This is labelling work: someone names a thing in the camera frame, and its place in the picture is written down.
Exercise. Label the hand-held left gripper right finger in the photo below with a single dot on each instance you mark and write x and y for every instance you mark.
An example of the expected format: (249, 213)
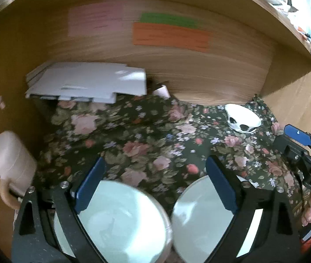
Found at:
(221, 183)

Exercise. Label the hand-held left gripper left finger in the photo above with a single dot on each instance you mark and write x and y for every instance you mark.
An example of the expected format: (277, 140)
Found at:
(89, 186)

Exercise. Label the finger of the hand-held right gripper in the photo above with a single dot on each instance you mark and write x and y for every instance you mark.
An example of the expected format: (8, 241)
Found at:
(288, 148)
(298, 134)

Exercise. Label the light green plate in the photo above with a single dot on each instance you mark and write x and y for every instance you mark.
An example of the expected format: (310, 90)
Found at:
(199, 219)

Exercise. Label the light green bowl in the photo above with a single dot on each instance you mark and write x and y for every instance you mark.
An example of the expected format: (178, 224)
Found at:
(122, 219)

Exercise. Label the white bowl with black pattern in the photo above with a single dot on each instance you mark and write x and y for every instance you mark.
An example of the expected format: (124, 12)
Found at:
(243, 115)

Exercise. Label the white plate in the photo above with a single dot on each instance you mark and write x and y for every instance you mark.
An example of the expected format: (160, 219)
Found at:
(168, 232)

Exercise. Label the floral dark green tablecloth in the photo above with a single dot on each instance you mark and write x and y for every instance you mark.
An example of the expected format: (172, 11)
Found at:
(144, 142)

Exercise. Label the cream mug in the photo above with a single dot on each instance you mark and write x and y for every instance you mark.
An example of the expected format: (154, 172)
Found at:
(10, 153)

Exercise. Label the stack of white papers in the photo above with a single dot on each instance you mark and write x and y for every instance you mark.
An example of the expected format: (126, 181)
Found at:
(89, 79)

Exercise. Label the wooden desk hutch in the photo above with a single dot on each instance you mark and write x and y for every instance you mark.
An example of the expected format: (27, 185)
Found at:
(199, 71)

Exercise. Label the orange sticky note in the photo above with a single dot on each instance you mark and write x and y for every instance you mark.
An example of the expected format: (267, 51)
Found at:
(171, 37)

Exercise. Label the pink sticky note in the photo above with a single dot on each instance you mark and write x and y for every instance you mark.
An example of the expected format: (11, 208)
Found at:
(96, 17)

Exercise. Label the green sticky note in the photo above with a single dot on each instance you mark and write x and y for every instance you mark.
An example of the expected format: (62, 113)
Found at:
(169, 19)

